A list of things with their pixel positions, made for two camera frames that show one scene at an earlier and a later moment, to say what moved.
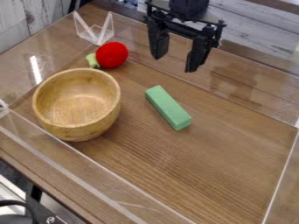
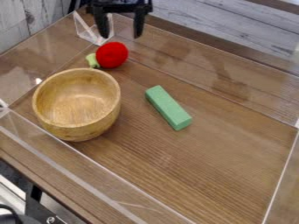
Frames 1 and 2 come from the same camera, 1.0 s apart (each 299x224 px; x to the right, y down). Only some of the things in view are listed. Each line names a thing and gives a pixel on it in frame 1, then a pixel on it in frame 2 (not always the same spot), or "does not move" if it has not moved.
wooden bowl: (76, 103) does not move
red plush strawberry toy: (109, 56) does not move
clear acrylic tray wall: (189, 145) does not move
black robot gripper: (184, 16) → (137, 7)
